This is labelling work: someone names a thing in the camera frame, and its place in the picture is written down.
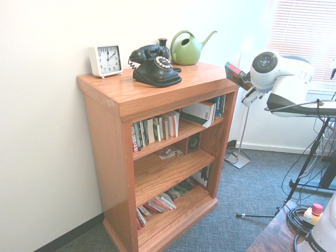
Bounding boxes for white book with red mark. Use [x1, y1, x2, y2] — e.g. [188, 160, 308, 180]
[159, 192, 177, 210]

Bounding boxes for green cover paperback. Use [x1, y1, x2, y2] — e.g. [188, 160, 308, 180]
[153, 117, 162, 142]

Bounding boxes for black vintage rotary telephone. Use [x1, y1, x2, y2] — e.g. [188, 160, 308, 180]
[128, 44, 183, 88]

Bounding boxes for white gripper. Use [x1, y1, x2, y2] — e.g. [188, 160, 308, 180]
[241, 72, 265, 107]

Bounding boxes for large white green book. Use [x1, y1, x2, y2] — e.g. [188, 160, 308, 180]
[180, 101, 216, 129]

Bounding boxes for metal floor stand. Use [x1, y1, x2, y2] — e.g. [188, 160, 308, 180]
[224, 104, 252, 170]

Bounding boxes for coiled black cable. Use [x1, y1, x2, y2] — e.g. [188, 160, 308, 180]
[285, 204, 316, 235]

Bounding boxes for green plastic watering can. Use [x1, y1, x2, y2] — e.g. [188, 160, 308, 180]
[170, 30, 218, 66]

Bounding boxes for black tripod stand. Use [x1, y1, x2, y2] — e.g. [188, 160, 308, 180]
[235, 99, 336, 219]

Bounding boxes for dark green photo book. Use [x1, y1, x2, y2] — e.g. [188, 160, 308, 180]
[164, 178, 201, 202]

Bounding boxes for white window blind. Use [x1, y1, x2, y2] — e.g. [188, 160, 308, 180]
[265, 0, 336, 87]

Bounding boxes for black desk leg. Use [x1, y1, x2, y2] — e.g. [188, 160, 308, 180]
[299, 152, 336, 190]

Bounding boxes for oak wooden bookshelf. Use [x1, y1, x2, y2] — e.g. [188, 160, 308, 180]
[76, 61, 240, 252]

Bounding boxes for cream paperback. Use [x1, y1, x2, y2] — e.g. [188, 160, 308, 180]
[159, 115, 170, 140]

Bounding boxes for Thailand travel guide book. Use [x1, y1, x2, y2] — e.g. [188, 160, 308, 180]
[214, 96, 223, 120]

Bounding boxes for colourful spine paperback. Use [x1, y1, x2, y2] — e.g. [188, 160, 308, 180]
[138, 120, 149, 149]

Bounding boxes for thick white paged paperback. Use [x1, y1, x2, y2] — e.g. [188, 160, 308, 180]
[167, 110, 181, 138]

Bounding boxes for yellow red emergency stop button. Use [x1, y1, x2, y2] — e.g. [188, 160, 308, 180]
[302, 203, 324, 227]

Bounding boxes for red white spine book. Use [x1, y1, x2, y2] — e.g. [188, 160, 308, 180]
[131, 121, 140, 153]

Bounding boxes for loose white papers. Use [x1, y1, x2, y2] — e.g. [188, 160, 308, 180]
[157, 148, 183, 160]

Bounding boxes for dark ceramic vase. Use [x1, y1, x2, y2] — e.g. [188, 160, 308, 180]
[157, 38, 170, 57]

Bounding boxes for red cover book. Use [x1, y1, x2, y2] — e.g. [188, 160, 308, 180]
[135, 207, 147, 231]

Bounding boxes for white square alarm clock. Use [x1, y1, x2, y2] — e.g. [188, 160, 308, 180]
[88, 44, 124, 79]

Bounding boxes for colourful teal red book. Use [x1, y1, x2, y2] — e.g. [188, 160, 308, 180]
[224, 61, 253, 90]

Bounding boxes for thin grey white book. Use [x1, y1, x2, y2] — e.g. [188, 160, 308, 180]
[147, 198, 169, 214]

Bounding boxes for small wooden speaker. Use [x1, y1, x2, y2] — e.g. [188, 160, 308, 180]
[186, 132, 202, 155]

